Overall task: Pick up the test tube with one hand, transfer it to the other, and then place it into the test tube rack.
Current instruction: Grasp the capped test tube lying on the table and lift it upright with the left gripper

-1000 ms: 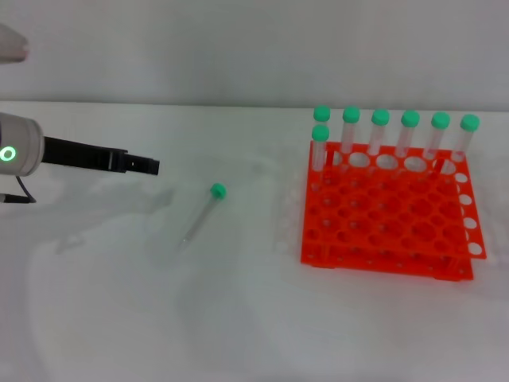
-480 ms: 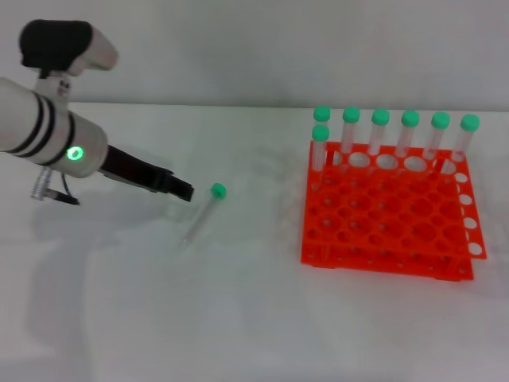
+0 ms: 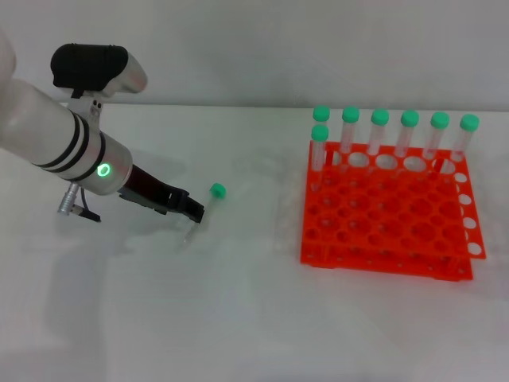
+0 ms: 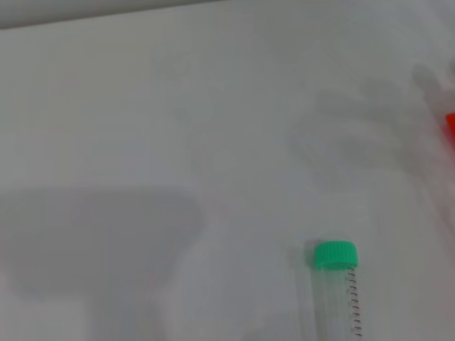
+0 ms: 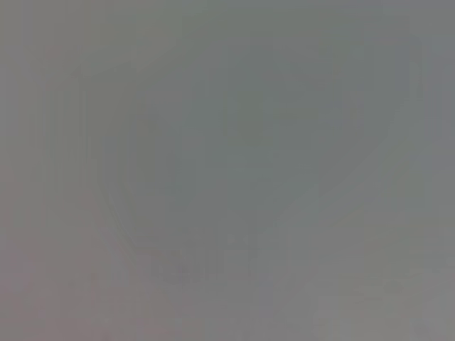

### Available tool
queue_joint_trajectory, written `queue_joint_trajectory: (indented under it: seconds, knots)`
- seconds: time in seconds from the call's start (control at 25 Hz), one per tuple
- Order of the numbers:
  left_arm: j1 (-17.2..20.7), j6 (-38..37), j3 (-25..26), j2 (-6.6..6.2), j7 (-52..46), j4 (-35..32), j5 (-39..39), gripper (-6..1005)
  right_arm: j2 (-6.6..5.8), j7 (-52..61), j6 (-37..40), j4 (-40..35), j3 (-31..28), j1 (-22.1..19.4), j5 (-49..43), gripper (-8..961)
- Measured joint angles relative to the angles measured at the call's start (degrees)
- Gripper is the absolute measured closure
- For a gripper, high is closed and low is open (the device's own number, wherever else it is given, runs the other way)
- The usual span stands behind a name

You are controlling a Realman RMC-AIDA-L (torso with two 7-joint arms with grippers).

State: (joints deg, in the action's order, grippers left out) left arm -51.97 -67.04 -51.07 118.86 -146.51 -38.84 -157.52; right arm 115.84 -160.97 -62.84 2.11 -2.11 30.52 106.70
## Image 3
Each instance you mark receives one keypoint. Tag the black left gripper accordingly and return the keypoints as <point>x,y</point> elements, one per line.
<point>147,189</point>

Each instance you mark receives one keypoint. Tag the green capped clear test tube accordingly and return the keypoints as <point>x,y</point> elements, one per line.
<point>320,132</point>
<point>321,113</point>
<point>409,118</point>
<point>379,117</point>
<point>469,122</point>
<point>217,190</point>
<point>440,119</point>
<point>350,114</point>

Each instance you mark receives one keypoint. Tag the orange test tube rack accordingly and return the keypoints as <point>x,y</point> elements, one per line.
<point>397,223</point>

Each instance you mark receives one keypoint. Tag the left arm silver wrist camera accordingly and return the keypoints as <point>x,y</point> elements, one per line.
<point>87,67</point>

